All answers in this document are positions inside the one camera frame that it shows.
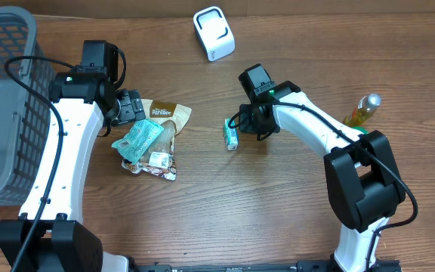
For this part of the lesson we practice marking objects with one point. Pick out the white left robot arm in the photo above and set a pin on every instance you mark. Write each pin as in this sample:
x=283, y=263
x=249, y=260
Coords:
x=48, y=234

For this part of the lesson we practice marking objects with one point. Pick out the white barcode scanner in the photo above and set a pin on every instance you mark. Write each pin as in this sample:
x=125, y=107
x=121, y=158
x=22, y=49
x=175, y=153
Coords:
x=214, y=33

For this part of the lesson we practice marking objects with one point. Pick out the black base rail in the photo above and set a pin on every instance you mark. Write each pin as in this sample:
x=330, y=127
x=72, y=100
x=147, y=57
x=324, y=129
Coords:
x=232, y=267

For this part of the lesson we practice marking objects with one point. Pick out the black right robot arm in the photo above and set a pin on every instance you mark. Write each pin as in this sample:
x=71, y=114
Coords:
x=362, y=179

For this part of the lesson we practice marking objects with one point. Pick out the yellow oil bottle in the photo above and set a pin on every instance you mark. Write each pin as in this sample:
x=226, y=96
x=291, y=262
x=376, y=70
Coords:
x=364, y=110

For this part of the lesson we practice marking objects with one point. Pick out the grey plastic basket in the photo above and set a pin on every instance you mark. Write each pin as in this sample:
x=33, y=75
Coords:
x=24, y=119

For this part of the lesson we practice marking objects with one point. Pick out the teal wipes packet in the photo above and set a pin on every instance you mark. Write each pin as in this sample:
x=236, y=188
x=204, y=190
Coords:
x=135, y=143

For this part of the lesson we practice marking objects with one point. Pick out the brown PaniTree snack pouch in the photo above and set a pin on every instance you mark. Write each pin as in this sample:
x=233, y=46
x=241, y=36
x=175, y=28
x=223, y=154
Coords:
x=158, y=159

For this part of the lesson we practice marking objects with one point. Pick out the teal Kleenex tissue pack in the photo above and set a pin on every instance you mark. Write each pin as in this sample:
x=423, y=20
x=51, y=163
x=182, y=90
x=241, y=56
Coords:
x=231, y=139

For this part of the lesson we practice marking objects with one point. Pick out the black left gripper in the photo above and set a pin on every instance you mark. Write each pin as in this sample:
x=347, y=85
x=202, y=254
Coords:
x=132, y=106

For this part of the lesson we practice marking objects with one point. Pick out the green lid jar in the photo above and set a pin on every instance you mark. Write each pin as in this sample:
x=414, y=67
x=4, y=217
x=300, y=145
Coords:
x=362, y=130

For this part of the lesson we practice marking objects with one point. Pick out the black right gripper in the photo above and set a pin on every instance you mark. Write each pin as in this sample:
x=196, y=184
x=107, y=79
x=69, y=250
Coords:
x=248, y=128

